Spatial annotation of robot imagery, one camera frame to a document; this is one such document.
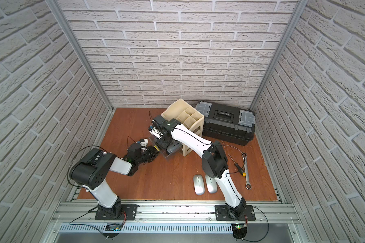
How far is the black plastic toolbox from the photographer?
89 cm

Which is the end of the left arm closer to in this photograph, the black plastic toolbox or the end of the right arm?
the end of the right arm

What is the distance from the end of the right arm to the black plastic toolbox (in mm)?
245

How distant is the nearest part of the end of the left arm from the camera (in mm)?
754

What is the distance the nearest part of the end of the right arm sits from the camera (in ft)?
2.10

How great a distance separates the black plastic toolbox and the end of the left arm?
321mm
